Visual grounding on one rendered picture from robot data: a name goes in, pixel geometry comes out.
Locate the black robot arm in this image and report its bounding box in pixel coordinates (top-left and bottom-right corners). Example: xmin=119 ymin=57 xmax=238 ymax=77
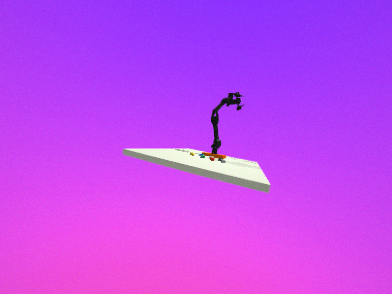
xmin=211 ymin=93 xmax=234 ymax=154

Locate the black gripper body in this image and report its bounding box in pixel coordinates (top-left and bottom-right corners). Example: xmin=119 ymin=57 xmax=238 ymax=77
xmin=230 ymin=92 xmax=241 ymax=111

